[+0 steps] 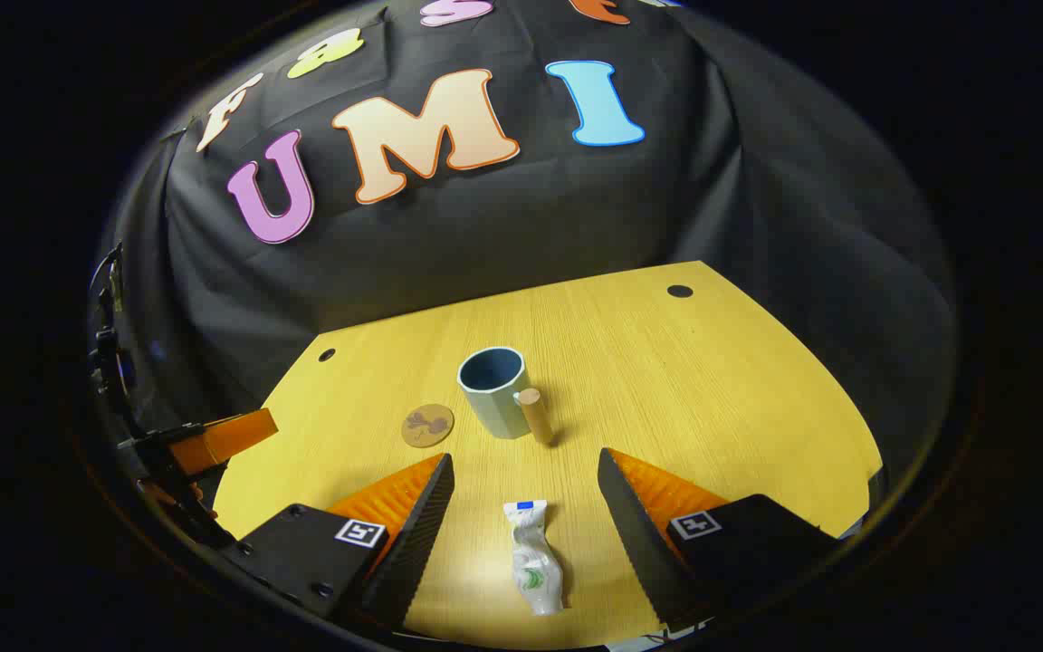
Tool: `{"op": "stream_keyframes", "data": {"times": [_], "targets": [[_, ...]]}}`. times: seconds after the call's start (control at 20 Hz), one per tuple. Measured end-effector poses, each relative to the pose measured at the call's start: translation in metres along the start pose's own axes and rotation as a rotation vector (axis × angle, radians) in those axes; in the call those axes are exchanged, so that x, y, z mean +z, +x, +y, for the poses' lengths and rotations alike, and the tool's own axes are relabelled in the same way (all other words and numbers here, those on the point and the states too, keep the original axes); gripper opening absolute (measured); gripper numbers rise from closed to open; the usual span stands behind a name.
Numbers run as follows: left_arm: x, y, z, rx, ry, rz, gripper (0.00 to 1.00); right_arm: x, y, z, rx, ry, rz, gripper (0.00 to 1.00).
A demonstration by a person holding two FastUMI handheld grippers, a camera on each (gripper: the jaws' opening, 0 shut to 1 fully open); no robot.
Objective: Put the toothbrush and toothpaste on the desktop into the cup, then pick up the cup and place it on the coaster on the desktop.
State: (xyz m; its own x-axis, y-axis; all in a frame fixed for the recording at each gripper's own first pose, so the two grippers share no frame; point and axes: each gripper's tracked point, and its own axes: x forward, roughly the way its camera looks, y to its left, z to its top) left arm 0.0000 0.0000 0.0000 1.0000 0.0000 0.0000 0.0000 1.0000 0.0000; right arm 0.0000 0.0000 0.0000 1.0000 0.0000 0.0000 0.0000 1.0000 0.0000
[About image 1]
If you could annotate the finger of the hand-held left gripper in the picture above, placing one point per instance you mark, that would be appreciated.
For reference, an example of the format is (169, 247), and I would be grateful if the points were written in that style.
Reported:
(227, 439)

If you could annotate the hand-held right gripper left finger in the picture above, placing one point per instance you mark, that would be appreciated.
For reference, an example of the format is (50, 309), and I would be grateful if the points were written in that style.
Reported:
(422, 525)

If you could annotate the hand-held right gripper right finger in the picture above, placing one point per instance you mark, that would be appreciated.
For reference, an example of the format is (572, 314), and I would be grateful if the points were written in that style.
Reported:
(637, 534)

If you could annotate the round brown cork coaster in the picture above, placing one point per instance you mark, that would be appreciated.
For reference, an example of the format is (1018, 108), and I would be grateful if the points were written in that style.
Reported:
(427, 426)

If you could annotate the white toothpaste tube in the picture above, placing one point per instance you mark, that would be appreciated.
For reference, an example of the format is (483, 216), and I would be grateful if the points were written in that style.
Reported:
(535, 561)

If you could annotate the yellow wooden desktop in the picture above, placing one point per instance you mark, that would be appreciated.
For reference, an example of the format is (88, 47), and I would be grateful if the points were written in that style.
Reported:
(666, 380)

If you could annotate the black backdrop cloth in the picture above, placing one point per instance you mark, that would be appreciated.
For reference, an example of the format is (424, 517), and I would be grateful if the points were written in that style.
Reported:
(485, 244)

